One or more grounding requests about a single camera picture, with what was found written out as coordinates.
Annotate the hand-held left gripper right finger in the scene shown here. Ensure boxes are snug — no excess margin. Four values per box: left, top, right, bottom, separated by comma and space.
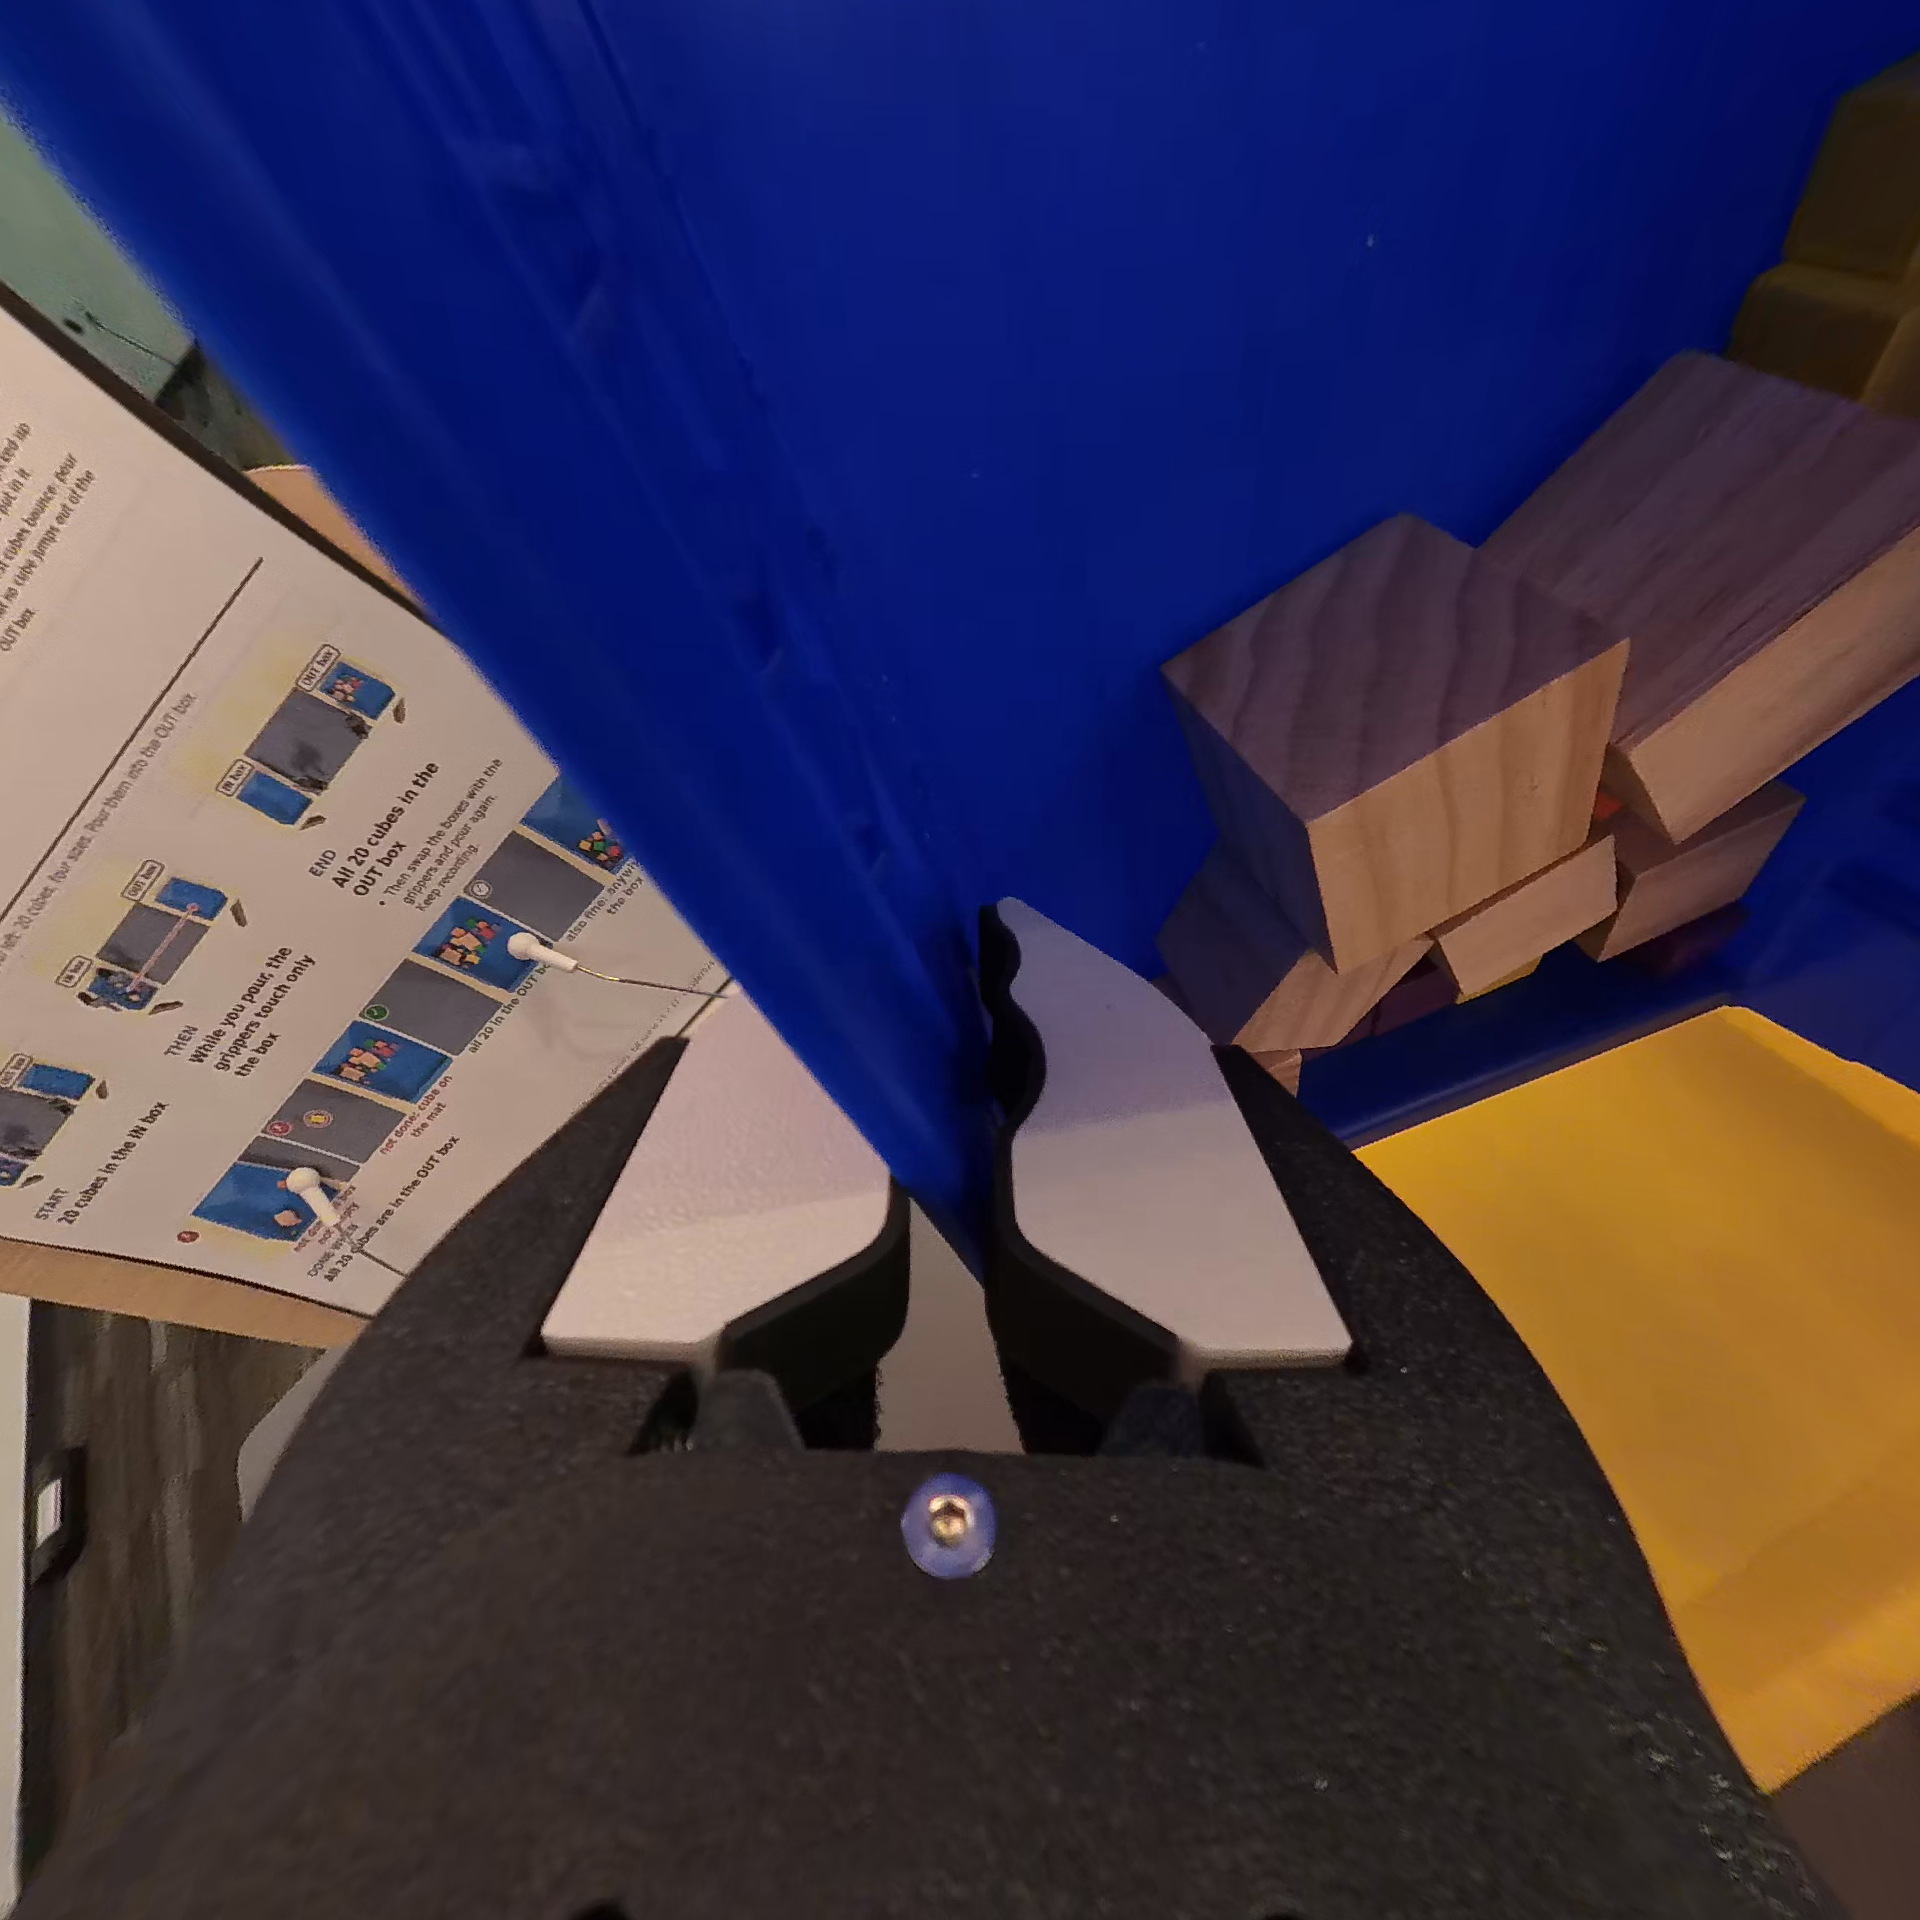
978, 896, 1354, 1380

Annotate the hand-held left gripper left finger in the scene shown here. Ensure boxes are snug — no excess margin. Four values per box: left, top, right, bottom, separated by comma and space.
540, 991, 911, 1373

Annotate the yellow plastic box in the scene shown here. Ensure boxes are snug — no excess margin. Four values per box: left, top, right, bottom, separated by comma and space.
1351, 1004, 1920, 1793

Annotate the pile of coloured wooden cubes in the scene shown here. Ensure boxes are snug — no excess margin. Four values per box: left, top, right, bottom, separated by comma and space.
1155, 60, 1920, 1089

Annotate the blue plastic box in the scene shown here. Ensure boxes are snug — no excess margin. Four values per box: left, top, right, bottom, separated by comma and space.
0, 0, 1920, 1246

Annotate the printed instruction sheet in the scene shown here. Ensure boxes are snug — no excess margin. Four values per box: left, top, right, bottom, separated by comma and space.
0, 285, 736, 1321

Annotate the white clip with wire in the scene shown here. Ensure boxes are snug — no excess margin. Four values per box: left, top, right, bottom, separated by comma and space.
507, 930, 736, 993
285, 1166, 409, 1279

